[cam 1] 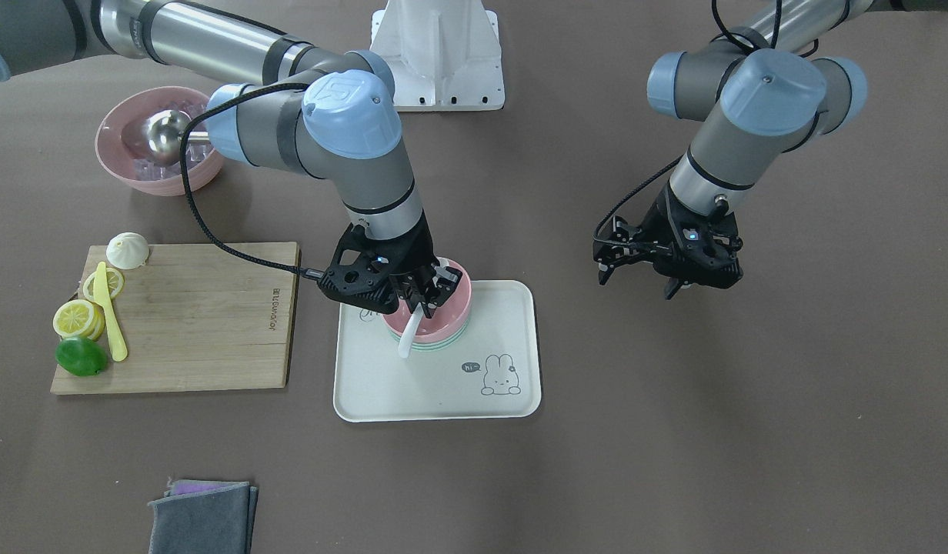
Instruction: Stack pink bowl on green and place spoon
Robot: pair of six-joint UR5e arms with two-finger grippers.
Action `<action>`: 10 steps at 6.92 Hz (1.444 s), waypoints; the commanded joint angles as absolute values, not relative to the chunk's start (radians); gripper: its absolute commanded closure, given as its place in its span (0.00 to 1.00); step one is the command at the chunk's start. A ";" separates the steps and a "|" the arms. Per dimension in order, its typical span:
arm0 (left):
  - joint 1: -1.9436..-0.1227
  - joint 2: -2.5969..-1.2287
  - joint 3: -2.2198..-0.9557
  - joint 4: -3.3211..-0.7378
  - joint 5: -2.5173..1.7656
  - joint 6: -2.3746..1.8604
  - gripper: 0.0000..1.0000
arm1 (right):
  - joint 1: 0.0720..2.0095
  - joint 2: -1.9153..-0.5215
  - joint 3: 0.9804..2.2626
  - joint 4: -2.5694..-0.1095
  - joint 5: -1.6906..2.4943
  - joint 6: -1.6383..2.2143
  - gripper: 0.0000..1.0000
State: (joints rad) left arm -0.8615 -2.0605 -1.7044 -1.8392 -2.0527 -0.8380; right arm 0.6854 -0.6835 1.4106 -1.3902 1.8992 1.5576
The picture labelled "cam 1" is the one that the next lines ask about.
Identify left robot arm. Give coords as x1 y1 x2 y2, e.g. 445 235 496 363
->
592 1 948 299

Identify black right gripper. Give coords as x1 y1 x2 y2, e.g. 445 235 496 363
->
317 214 463 318

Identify small pink bowl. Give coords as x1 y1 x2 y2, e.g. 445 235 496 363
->
428 259 472 329

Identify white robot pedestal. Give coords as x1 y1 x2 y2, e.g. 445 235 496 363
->
369 1 506 112

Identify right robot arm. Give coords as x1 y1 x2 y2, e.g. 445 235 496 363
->
0 1 463 318

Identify large pink bowl with ice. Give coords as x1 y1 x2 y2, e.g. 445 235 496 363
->
95 85 209 196

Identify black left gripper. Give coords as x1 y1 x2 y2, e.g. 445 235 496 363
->
592 186 743 299

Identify grey folded cloth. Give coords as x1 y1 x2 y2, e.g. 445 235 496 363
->
148 479 259 553

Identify green stacked bowls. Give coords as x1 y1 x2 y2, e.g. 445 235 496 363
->
382 315 469 355

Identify metal scoop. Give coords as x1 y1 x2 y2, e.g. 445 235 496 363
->
120 109 210 167

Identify green lime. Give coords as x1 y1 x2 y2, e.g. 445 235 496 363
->
55 336 108 376

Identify single lemon slice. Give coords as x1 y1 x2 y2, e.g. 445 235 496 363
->
81 266 125 302

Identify yellow plastic knife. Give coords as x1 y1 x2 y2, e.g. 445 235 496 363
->
92 262 129 362

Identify bamboo cutting board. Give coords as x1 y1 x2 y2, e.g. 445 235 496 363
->
51 243 298 394

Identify white ceramic spoon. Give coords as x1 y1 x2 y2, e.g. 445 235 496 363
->
397 257 450 359

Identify white steamed bun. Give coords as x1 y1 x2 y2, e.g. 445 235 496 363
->
105 232 151 270

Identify cream rabbit tray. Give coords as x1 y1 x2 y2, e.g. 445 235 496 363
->
333 280 543 423

